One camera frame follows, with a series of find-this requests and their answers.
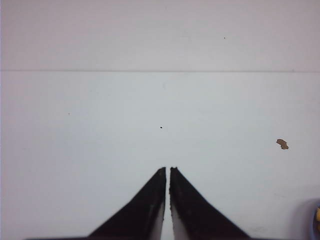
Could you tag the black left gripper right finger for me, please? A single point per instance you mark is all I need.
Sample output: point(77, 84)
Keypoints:
point(194, 218)

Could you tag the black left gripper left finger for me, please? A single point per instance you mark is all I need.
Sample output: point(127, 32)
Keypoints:
point(140, 219)

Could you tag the blue round plate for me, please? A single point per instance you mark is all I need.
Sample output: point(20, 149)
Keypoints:
point(309, 226)

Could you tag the yellow corn cob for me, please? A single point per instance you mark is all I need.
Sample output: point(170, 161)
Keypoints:
point(317, 215)

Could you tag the small brown table chip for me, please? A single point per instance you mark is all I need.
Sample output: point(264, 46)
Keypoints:
point(283, 144)

